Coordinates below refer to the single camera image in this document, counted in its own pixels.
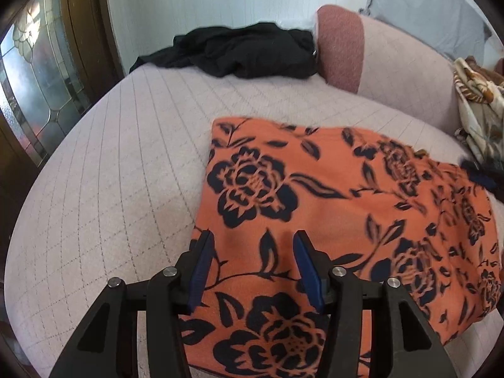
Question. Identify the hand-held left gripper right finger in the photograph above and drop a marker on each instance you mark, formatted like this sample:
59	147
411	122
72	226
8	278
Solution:
309	271

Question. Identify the blue pillow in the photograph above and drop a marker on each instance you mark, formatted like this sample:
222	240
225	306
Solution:
425	12

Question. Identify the black clothes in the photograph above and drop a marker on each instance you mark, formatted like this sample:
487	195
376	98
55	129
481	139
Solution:
244	53

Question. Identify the wooden stained glass door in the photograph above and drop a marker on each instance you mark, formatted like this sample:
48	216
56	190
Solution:
35	67

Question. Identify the orange floral shirt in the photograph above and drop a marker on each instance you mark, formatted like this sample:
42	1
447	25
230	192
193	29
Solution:
334	189

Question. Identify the pink quilted sofa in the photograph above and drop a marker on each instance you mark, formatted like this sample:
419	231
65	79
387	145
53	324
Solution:
118	165

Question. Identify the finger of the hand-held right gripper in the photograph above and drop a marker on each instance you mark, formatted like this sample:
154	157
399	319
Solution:
483	180

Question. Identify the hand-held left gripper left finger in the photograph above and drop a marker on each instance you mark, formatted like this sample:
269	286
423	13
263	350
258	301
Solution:
199	271

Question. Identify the cream floral blanket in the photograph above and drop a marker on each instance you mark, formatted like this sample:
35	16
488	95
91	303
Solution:
484	126

